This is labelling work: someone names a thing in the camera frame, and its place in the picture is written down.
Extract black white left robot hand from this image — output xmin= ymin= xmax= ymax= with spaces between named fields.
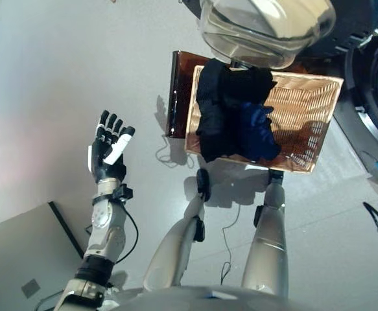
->
xmin=87 ymin=109 xmax=136 ymax=182

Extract black clothes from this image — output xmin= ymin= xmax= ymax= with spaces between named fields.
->
xmin=195 ymin=60 xmax=277 ymax=163

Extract blue clothes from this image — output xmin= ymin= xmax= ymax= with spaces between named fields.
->
xmin=239 ymin=102 xmax=282 ymax=161

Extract round glass washing machine door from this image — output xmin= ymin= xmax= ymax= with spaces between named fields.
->
xmin=178 ymin=0 xmax=337 ymax=71

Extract dark grey washing machine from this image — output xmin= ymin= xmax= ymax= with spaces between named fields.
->
xmin=300 ymin=0 xmax=378 ymax=182

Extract grey low platform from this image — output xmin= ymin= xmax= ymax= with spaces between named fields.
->
xmin=0 ymin=200 xmax=86 ymax=311

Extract grey tape square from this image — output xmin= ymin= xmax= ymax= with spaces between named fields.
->
xmin=21 ymin=278 xmax=42 ymax=299

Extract grey robot torso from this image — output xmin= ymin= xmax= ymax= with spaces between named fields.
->
xmin=110 ymin=284 xmax=306 ymax=311

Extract light wicker laundry basket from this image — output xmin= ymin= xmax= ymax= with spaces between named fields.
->
xmin=184 ymin=65 xmax=344 ymax=174

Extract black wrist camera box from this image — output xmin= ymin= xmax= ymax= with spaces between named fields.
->
xmin=112 ymin=183 xmax=134 ymax=201

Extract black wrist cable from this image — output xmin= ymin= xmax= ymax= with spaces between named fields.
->
xmin=34 ymin=199 xmax=139 ymax=311
xmin=362 ymin=202 xmax=378 ymax=239

